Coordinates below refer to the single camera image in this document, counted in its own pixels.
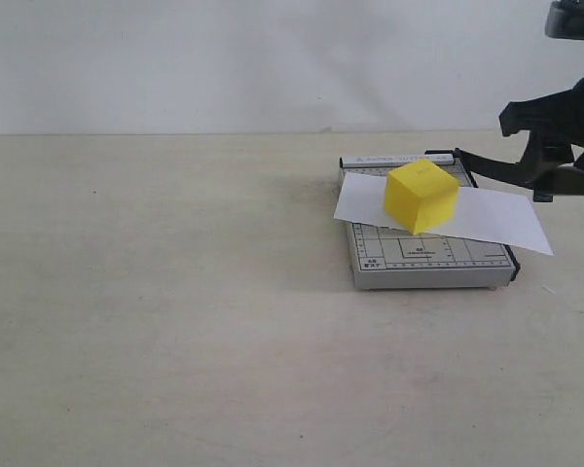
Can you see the yellow foam cube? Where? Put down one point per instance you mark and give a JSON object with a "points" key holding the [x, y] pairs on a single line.
{"points": [[420, 195]]}

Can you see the grey paper cutter base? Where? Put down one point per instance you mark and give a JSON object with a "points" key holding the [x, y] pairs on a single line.
{"points": [[387, 259]]}

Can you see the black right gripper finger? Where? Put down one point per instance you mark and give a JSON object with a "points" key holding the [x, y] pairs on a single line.
{"points": [[550, 115], [547, 164]]}

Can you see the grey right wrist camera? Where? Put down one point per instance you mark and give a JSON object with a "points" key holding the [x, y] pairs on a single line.
{"points": [[565, 20]]}

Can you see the white paper sheet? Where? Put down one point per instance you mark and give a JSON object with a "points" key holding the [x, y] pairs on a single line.
{"points": [[480, 214]]}

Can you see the black cutter blade arm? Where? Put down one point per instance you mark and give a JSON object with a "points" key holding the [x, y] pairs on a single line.
{"points": [[505, 172]]}

